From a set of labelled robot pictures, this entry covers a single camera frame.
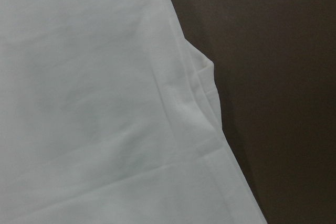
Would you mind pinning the white long-sleeve printed shirt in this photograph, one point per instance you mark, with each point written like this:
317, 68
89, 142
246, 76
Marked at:
109, 115

